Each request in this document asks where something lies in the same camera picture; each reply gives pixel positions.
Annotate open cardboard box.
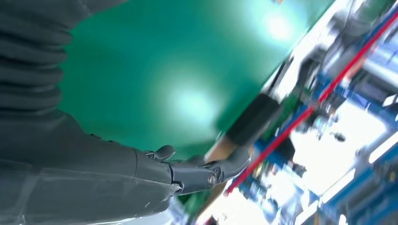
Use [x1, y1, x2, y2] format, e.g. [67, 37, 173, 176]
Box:
[203, 136, 249, 164]

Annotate black zip case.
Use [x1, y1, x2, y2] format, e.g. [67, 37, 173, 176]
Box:
[226, 93, 282, 147]

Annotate white table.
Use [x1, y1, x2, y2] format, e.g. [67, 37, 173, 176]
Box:
[264, 6, 358, 103]

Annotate red metal pole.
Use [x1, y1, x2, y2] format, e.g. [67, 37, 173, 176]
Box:
[224, 11, 398, 197]

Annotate blue metal rack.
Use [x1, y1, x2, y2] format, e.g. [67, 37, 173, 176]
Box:
[236, 6, 398, 225]

